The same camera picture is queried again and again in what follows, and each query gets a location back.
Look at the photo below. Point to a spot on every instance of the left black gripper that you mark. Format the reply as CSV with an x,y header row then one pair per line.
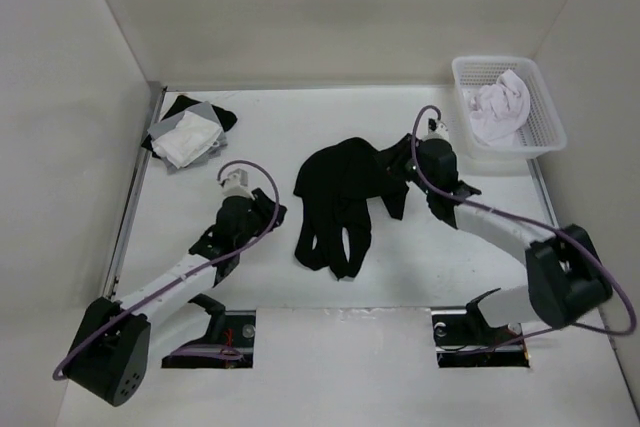
x,y
265,208

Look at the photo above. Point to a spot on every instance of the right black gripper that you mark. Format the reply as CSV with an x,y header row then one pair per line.
x,y
394,156

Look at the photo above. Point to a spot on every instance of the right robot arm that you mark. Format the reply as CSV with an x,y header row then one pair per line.
x,y
561,284

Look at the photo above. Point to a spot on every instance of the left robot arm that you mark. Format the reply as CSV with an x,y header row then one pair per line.
x,y
118,339

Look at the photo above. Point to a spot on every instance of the white tank top in basket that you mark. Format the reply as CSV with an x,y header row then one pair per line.
x,y
499,110

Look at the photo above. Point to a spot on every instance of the folded white tank top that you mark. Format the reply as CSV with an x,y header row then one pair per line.
x,y
192,136

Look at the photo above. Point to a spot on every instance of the white plastic basket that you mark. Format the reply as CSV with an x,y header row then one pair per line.
x,y
543,131

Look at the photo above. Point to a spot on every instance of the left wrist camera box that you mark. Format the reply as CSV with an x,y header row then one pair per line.
x,y
236,184

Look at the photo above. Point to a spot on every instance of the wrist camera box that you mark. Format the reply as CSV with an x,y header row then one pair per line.
x,y
236,184
437,129

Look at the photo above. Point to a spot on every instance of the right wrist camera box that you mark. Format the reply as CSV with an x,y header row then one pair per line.
x,y
437,129

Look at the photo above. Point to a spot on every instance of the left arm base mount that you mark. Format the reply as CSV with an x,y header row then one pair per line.
x,y
227,342

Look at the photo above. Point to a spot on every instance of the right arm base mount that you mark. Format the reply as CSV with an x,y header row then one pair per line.
x,y
463,339

